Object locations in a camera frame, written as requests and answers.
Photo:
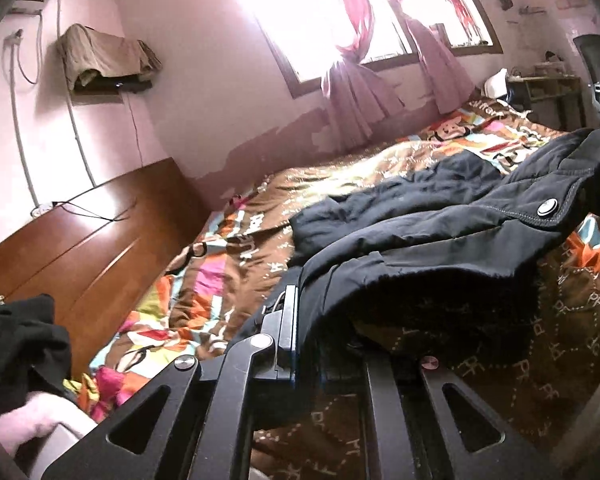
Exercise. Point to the white bag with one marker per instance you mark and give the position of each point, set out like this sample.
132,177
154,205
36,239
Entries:
497,82

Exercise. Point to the black set-top box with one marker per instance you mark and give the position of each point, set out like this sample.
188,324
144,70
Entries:
135,85

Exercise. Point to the white power strip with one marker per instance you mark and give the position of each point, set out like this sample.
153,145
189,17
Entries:
42,210

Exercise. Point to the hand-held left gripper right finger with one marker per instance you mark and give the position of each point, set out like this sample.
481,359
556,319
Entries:
385,410

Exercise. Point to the dark navy padded jacket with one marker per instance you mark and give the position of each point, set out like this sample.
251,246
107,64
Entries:
430,230

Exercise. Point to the barred window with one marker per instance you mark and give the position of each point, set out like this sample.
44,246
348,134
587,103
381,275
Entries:
290,20

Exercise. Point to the brown quilted cloth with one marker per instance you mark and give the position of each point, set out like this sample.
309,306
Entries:
105,55

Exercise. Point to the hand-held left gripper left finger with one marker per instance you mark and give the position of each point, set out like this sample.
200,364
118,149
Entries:
280,330

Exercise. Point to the pink tied curtain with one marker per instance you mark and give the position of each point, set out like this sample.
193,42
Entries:
355,100
440,70

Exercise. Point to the pile of black clothes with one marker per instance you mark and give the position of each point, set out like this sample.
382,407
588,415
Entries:
20,345

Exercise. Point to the colourful printed blanket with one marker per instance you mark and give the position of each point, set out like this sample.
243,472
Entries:
230,270

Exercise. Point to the white air conditioner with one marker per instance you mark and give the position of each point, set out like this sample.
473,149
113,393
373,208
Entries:
30,2

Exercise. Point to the white wall pipe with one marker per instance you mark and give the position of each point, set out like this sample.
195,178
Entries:
22,135

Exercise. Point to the wooden desk shelf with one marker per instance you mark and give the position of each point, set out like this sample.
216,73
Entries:
550,95

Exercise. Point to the wooden headboard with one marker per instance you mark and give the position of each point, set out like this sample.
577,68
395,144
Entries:
95,240

